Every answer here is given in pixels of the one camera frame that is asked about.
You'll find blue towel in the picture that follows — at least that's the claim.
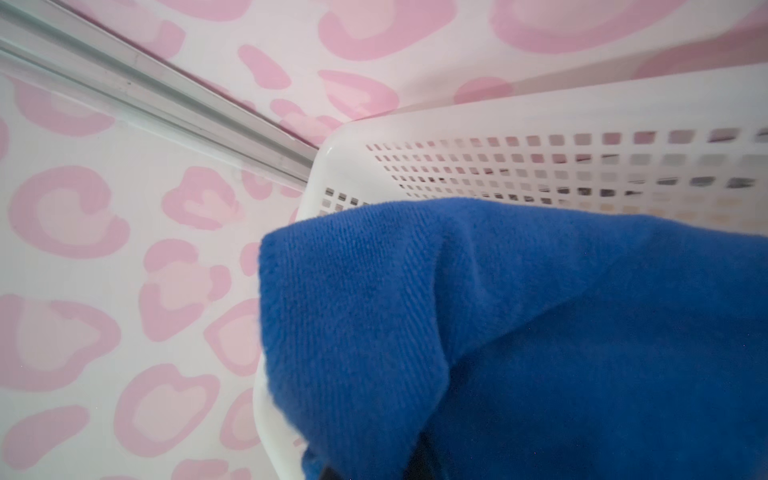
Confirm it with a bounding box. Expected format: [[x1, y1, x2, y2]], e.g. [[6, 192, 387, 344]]
[[259, 199, 767, 479]]

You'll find white plastic basket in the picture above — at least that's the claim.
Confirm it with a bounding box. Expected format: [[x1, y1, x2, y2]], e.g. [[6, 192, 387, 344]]
[[254, 65, 767, 479]]

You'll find left corner aluminium post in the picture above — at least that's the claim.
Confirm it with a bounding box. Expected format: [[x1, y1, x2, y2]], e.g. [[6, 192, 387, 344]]
[[1, 1, 317, 187]]

